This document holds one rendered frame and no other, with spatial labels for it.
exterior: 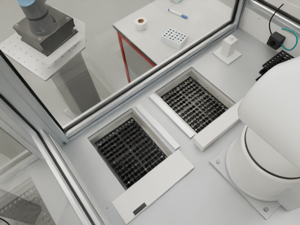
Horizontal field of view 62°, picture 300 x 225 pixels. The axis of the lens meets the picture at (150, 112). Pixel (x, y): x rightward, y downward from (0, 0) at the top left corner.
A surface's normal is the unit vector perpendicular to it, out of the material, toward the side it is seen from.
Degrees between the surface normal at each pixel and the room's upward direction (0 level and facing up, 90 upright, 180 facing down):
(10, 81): 90
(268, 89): 31
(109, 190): 0
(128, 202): 0
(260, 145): 75
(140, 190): 0
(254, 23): 90
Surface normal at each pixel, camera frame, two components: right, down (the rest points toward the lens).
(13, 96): 0.61, 0.65
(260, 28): -0.78, 0.56
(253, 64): -0.07, -0.52
